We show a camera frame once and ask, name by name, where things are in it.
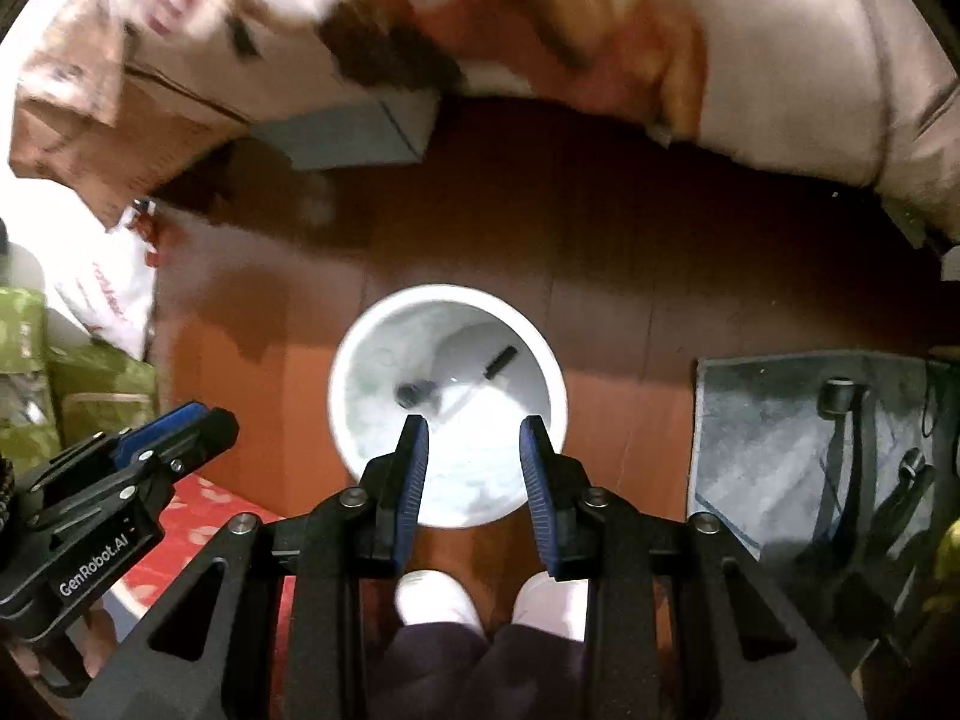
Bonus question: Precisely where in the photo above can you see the green packaging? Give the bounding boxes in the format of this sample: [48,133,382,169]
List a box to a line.
[0,286,160,470]

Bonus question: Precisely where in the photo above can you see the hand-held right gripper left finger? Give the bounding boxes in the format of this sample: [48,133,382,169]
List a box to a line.
[86,414,432,720]

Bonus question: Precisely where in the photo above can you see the black marker pen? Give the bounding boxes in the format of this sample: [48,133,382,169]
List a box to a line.
[446,345,520,415]

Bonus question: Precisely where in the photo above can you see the white plastic bag red print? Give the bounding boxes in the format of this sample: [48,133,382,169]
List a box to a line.
[45,199,163,361]

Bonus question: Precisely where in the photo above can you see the black folding stand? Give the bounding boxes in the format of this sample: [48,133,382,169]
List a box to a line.
[791,375,942,642]

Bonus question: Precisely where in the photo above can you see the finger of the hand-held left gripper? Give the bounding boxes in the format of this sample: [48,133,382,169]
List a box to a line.
[19,401,209,492]
[112,406,241,515]

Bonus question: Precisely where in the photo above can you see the red patterned cloth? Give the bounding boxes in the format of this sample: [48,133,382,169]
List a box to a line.
[118,471,295,620]

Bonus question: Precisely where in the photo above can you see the white quilt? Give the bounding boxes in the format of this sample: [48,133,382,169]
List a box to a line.
[450,0,960,245]

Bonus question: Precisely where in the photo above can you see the dark purple trousers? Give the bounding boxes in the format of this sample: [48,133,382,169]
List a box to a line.
[360,621,601,720]

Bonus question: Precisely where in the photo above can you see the orange blanket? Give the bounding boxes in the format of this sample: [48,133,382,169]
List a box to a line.
[405,0,710,132]

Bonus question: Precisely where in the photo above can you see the grey floor mat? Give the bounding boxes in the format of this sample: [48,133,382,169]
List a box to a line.
[691,351,960,567]

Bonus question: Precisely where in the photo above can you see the flat grey box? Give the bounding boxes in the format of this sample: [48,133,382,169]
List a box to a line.
[251,88,440,172]

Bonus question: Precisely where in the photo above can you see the white round trash bin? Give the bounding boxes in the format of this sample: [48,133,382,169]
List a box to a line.
[328,283,565,527]

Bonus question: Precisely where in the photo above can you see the white slipper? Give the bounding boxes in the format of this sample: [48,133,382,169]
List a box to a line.
[394,571,485,628]
[513,571,590,643]

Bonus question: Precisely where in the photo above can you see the brown cardboard box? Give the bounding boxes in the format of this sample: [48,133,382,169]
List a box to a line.
[7,0,361,227]

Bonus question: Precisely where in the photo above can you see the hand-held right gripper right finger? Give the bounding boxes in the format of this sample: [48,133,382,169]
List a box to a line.
[519,414,871,720]

